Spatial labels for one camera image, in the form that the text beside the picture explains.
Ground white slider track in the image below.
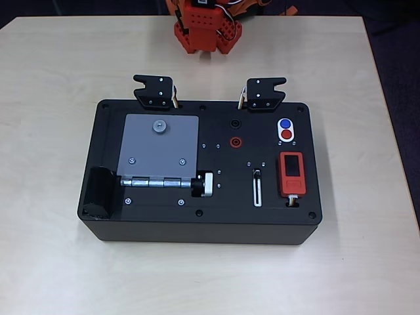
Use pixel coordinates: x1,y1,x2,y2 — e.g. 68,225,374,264
253,168,264,207

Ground black and silver knob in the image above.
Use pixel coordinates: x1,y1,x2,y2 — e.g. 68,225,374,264
191,171,214,198

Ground grey hinged door plate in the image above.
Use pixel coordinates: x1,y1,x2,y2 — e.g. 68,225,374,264
117,114,200,180

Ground silver metal hinge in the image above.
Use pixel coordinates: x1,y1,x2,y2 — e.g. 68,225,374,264
119,176,193,188

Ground blue and red buttons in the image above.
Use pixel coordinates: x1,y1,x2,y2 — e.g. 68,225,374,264
276,117,296,143

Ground black task board box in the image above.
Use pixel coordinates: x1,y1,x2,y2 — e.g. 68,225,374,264
77,98,321,246

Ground red display module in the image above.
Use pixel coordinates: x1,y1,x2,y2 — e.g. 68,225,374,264
278,152,308,197

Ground black cable hook bracket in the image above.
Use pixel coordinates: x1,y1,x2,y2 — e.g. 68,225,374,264
238,77,287,112
133,74,180,110

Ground black rounded post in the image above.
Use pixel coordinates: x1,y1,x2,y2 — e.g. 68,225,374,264
81,166,116,220

